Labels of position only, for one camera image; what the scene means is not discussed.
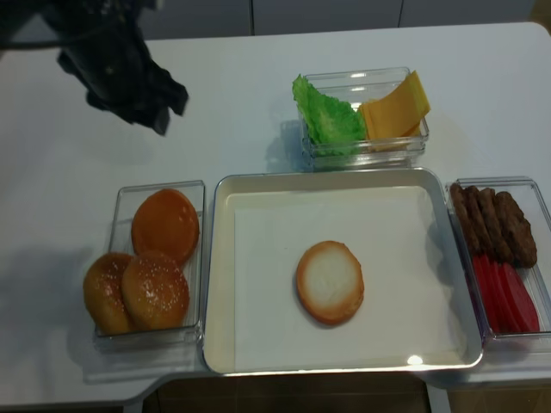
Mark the sesame bun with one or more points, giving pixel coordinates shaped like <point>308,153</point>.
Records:
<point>155,292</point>
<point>102,294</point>

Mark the red tomato slices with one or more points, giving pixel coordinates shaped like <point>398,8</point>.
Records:
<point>509,308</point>

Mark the clear plastic bun container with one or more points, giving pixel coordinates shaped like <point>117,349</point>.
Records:
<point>127,204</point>

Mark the brown meat patties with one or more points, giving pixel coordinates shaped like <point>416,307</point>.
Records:
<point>493,224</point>

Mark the clear patty tomato container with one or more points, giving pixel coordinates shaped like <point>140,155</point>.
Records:
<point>536,279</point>

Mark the right sesame bun top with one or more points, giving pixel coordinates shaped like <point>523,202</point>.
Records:
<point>155,292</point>

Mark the yellow cheese slices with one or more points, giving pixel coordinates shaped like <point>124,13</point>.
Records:
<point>395,111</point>

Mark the clear lettuce cheese container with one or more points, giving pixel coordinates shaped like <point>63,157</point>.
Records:
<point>347,86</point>

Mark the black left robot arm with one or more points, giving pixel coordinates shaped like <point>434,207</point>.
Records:
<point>36,25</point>

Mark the left sesame bun top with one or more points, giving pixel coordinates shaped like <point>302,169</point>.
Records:
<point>102,294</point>

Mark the white metal baking tray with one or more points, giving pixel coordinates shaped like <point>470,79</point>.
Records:
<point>235,192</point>

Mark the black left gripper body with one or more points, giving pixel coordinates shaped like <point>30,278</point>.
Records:
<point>117,69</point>

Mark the bun half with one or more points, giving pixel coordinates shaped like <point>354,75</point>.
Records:
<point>329,283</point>
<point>168,223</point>

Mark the green lettuce leaf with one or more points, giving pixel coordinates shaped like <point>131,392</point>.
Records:
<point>334,127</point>

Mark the white parchment paper sheet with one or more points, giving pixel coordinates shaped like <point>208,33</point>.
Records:
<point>406,317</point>

